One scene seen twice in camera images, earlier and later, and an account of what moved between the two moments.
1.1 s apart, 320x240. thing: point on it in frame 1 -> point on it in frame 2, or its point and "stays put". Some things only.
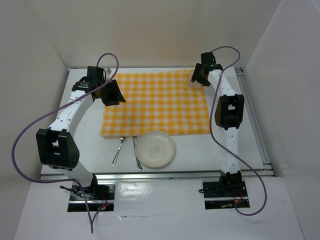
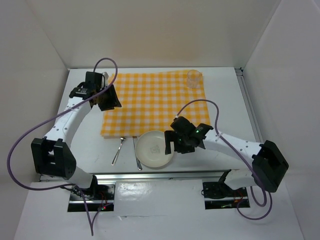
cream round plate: x=155 y=148 stays put
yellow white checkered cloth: x=159 y=100 stays put
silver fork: x=122 y=139 stays put
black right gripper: x=197 y=69 -> x=170 y=135
